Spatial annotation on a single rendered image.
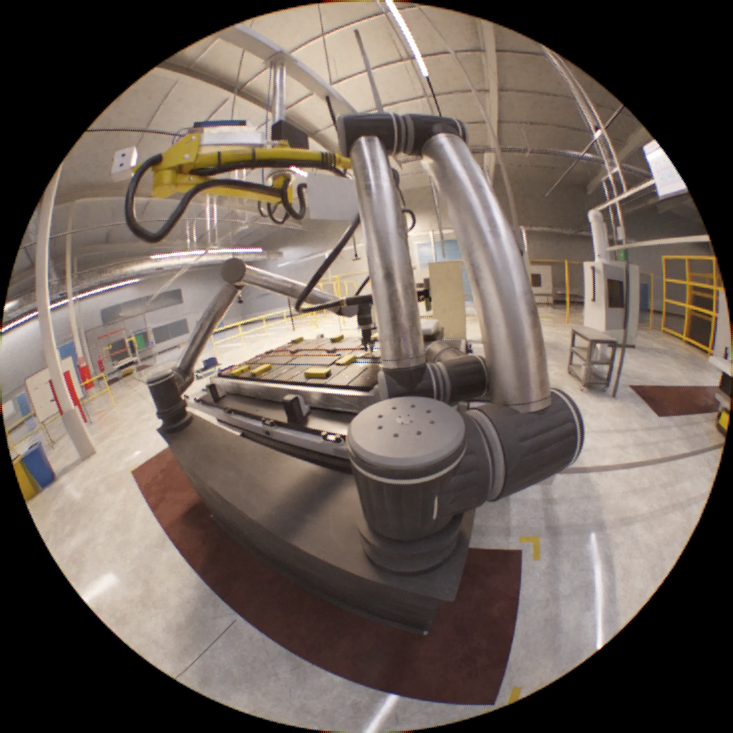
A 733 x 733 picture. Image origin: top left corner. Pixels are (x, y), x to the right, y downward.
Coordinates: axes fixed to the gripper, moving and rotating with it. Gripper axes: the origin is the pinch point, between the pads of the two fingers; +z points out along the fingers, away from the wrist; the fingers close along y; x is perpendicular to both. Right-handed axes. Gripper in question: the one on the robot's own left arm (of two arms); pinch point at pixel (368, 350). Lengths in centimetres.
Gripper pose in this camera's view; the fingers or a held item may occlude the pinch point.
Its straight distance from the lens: 173.2
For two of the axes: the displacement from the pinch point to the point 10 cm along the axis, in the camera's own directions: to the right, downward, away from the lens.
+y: 6.2, 1.7, -7.6
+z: 1.3, 9.4, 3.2
